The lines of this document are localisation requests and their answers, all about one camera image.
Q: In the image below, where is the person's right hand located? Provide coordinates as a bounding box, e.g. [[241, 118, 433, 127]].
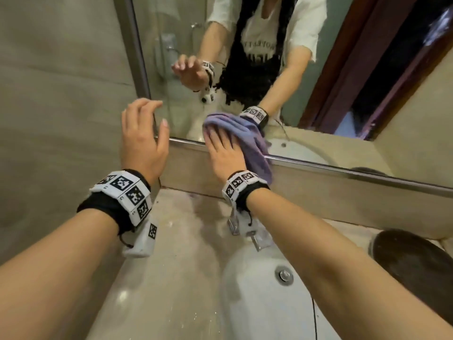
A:
[[204, 125, 248, 183]]

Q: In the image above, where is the person's left hand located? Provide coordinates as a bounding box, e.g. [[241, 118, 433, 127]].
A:
[[121, 98, 171, 185]]

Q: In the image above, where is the purple cleaning cloth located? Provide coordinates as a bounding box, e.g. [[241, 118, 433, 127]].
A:
[[202, 112, 273, 187]]

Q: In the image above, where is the person's left forearm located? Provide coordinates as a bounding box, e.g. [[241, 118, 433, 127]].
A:
[[0, 208, 120, 340]]

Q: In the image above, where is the person's right forearm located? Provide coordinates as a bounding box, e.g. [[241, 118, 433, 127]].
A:
[[245, 188, 453, 340]]

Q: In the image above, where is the black right marker wristband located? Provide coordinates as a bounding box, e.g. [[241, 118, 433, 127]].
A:
[[222, 170, 270, 213]]

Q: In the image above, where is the black marker wristband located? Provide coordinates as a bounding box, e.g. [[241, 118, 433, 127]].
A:
[[222, 170, 270, 213], [77, 169, 153, 235]]

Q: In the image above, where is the black left marker wristband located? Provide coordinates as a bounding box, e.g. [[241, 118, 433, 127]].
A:
[[77, 169, 153, 235]]

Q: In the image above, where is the chrome faucet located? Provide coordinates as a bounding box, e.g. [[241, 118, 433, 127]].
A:
[[226, 208, 274, 252]]

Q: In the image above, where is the chrome sink drain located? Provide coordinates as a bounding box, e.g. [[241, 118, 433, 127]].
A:
[[275, 266, 294, 286]]

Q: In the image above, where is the white sink basin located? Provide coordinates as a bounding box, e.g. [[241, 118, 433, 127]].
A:
[[220, 240, 343, 340]]

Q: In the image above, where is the dark brown round object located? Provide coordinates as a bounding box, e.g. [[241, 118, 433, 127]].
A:
[[369, 229, 453, 317]]

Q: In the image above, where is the metal mirror frame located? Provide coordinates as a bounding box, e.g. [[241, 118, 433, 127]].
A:
[[113, 0, 453, 199]]

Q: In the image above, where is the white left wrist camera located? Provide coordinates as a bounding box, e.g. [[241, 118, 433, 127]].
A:
[[121, 221, 159, 259]]

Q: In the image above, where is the wall mirror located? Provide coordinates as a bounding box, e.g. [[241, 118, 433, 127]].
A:
[[130, 0, 453, 190]]

